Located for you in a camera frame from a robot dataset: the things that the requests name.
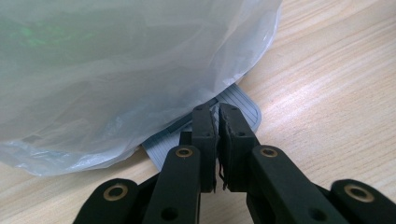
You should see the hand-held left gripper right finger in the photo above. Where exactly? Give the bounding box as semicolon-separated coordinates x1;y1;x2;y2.
219;103;342;224

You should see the white plastic bin liner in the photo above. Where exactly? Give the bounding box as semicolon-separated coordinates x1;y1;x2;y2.
0;0;284;177

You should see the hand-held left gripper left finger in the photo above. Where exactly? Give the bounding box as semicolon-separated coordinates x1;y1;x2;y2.
143;103;218;224

